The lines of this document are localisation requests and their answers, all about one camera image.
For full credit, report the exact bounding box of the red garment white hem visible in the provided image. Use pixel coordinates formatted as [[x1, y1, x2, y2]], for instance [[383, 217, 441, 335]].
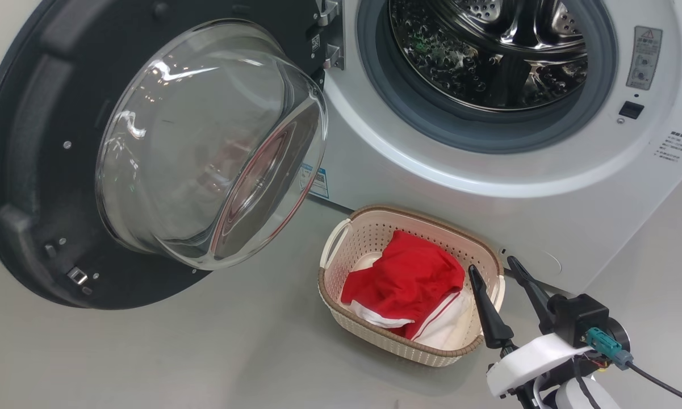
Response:
[[341, 230, 466, 340]]

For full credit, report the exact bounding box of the right camera cable teal connector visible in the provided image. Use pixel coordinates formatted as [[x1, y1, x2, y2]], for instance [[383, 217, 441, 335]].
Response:
[[585, 328, 682, 408]]

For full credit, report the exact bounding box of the steel washing machine drum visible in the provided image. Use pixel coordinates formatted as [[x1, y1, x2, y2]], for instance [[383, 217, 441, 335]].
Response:
[[389, 0, 591, 111]]

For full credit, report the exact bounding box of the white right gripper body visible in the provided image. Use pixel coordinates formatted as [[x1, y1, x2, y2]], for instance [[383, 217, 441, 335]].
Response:
[[487, 332, 597, 398]]

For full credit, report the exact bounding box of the cream perforated laundry basket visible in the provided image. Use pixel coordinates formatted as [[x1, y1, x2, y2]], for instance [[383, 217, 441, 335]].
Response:
[[318, 204, 506, 368]]

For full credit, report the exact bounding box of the black glass washing machine door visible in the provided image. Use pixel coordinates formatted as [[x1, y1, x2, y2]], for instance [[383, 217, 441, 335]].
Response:
[[0, 0, 347, 310]]

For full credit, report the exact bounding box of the grey warning label sticker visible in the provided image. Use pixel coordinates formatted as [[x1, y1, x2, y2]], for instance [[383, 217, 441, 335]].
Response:
[[626, 26, 663, 90]]

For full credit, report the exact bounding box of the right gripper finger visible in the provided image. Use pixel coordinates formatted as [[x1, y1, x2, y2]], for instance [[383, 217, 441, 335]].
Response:
[[507, 256, 554, 336], [468, 264, 514, 350]]

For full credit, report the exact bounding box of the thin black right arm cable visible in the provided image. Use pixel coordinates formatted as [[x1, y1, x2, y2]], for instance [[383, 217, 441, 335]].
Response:
[[571, 358, 602, 409]]

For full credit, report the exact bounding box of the blue energy label sticker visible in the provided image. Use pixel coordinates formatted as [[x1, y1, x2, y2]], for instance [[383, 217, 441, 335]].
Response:
[[300, 164, 330, 199]]

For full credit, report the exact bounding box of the white front-load washing machine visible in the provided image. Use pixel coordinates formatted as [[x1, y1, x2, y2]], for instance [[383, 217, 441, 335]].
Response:
[[304, 0, 682, 293]]

